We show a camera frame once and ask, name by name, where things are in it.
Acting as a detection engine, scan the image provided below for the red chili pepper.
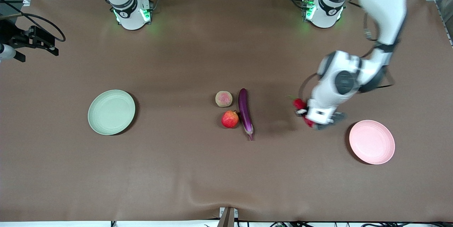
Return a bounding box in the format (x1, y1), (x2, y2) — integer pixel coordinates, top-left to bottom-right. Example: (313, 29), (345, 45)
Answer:
(287, 95), (316, 128)

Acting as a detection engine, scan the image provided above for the purple long eggplant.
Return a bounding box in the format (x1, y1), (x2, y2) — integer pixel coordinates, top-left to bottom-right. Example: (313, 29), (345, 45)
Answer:
(238, 88), (254, 141)

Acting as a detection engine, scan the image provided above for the red apple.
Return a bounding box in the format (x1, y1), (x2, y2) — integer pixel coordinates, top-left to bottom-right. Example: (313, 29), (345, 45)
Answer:
(221, 110), (240, 129)

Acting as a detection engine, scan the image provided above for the green pink round fruit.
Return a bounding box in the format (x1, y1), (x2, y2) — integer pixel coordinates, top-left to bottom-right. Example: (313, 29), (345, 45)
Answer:
(215, 91), (233, 108)

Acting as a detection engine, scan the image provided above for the pink round plate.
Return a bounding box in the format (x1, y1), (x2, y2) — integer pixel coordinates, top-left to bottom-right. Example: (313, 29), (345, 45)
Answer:
(349, 120), (395, 165)

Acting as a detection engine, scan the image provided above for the pale green round plate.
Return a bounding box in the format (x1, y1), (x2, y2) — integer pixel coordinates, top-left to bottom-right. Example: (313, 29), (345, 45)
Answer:
(87, 89), (136, 136)

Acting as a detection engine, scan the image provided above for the brown tablecloth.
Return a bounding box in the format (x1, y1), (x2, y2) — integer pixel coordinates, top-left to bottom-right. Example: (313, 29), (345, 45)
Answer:
(0, 0), (453, 222)

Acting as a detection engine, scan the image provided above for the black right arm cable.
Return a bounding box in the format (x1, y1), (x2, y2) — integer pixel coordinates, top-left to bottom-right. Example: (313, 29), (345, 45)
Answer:
(0, 0), (66, 42)

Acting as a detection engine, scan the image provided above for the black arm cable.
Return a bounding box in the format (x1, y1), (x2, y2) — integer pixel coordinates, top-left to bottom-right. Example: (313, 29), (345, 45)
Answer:
(298, 11), (395, 100)
(0, 0), (66, 42)

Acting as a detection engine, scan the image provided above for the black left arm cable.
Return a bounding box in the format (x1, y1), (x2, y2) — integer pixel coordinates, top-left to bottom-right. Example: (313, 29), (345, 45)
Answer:
(298, 11), (395, 100)

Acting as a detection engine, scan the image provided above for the metal table edge bracket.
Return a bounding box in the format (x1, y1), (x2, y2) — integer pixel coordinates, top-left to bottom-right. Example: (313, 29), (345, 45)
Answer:
(219, 207), (239, 227)

